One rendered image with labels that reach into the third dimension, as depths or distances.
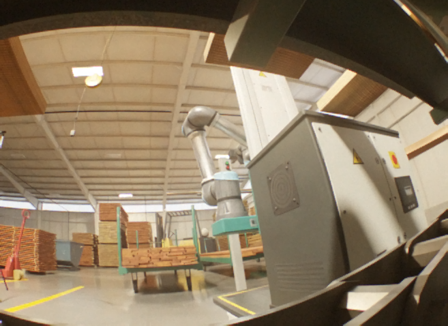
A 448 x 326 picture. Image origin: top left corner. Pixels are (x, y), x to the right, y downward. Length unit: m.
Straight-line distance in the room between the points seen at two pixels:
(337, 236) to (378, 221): 0.16
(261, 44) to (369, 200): 0.46
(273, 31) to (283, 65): 0.20
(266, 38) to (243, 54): 0.03
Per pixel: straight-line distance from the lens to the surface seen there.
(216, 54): 0.36
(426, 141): 1.70
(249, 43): 0.21
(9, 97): 0.52
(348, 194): 0.51
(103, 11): 0.23
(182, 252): 2.88
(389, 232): 0.63
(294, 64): 0.41
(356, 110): 0.64
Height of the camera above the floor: 0.57
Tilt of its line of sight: 24 degrees up
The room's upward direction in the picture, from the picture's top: 9 degrees counter-clockwise
